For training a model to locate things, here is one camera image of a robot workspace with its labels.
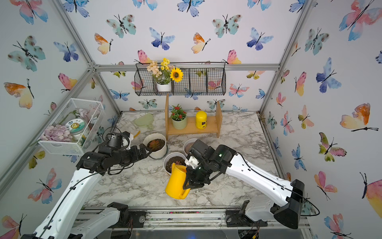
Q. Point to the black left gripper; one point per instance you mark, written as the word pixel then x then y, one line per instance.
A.
pixel 137 156

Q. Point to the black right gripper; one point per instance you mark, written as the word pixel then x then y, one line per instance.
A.
pixel 192 182

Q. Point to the yellow watering can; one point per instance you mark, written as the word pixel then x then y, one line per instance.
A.
pixel 175 185

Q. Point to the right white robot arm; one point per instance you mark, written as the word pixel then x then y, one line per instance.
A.
pixel 284 201

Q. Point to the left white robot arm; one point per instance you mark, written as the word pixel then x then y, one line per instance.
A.
pixel 59 222

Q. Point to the red orange succulent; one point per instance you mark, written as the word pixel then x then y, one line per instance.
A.
pixel 155 145

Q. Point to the white pot with green succulent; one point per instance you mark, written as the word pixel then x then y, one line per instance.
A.
pixel 188 144

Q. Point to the white faceted plant pot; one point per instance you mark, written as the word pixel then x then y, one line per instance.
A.
pixel 160 153

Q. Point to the white round front pot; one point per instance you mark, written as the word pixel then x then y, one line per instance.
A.
pixel 173 158

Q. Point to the wooden desktop shelf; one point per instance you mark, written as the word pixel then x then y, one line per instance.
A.
pixel 213 123

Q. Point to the yellow plastic bottle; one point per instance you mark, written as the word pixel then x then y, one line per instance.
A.
pixel 201 119

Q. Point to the green pot red flowers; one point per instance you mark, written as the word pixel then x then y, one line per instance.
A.
pixel 179 117

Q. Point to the round green labelled tin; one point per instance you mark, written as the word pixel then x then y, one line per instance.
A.
pixel 76 126

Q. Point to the white pot artificial flowers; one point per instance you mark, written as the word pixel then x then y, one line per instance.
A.
pixel 165 74

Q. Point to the pink stones bag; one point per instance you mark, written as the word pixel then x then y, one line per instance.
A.
pixel 56 133

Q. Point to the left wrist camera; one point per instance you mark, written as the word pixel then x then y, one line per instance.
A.
pixel 120 140

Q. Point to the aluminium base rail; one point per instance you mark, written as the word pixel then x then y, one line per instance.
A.
pixel 158 218

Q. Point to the white mesh wall basket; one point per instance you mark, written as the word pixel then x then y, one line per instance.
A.
pixel 92 112

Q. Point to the black wire wall basket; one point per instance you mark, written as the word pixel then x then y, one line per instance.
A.
pixel 199 79

